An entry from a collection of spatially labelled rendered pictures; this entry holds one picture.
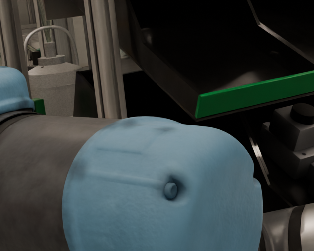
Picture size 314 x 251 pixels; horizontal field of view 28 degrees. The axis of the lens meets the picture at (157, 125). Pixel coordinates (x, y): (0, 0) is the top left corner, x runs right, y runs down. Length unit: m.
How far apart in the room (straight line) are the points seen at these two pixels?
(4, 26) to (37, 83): 0.68
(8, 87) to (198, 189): 0.12
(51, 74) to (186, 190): 1.15
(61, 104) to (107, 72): 0.82
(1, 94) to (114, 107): 0.26
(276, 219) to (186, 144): 0.13
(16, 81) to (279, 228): 0.15
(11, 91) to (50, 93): 1.05
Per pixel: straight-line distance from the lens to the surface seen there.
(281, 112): 0.71
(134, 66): 0.57
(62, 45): 1.75
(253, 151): 0.65
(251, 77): 0.56
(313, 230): 0.33
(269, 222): 0.34
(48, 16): 0.73
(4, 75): 0.31
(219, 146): 0.23
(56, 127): 0.27
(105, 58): 0.55
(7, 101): 0.31
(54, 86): 1.36
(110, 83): 0.55
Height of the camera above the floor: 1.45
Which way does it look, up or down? 13 degrees down
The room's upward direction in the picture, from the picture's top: 6 degrees counter-clockwise
